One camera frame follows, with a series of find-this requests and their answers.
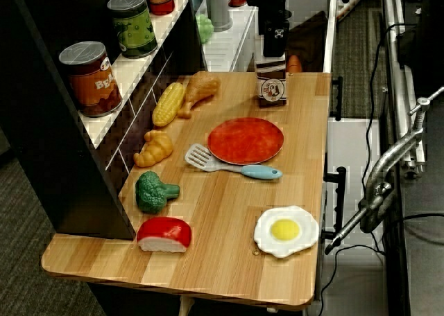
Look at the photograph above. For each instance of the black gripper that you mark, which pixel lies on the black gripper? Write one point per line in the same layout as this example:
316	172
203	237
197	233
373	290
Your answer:
275	26

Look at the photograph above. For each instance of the chocolate milk carton toy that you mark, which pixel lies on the chocolate milk carton toy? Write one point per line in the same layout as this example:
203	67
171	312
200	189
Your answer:
272	87

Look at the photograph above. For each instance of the orange toy carrot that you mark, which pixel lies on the orange toy carrot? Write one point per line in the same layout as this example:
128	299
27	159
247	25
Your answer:
295	63

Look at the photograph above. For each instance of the grey toy faucet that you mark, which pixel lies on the grey toy faucet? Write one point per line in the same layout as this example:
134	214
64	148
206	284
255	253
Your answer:
218	7

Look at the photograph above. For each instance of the light green toy grapes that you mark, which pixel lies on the light green toy grapes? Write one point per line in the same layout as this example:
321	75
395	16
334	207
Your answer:
204	28

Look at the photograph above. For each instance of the dark grey kitchen divider panel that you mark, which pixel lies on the dark grey kitchen divider panel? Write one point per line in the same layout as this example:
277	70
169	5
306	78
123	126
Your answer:
192	42

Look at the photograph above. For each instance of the toy chicken drumstick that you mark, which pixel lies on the toy chicken drumstick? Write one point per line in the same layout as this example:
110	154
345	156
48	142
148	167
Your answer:
199	87

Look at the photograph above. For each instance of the red round toy plate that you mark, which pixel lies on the red round toy plate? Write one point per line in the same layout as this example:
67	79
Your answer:
246	141

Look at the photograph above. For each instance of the yellow toy corn cob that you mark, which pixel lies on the yellow toy corn cob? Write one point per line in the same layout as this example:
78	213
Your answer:
168	103

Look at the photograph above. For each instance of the white tiled kitchen shelf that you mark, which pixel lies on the white tiled kitchen shelf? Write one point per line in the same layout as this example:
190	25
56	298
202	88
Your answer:
138	70

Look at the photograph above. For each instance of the green peas toy can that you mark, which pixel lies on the green peas toy can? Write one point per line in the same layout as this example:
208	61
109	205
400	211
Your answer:
133	26

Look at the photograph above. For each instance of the toy croissant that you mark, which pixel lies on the toy croissant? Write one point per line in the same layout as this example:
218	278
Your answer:
156	149

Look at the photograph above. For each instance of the grey metal clamp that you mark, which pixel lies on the grey metal clamp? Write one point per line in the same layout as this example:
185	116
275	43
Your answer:
381	177

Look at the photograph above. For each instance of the toy fried egg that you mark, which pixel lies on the toy fried egg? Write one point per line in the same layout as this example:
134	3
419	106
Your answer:
286	230

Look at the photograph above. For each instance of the orange beans toy can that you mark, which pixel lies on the orange beans toy can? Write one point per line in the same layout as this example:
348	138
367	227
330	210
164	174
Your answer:
92	84

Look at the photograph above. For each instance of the green toy broccoli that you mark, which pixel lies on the green toy broccoli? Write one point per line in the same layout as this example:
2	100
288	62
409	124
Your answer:
151	191

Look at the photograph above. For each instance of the red white sushi piece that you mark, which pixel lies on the red white sushi piece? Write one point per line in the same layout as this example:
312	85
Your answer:
163	231

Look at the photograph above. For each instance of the black kitchen end panel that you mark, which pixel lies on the black kitchen end panel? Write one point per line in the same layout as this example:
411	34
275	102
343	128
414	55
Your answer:
62	174

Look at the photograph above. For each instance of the aluminium frame rail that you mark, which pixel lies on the aluminium frame rail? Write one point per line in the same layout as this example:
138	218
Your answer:
399	87

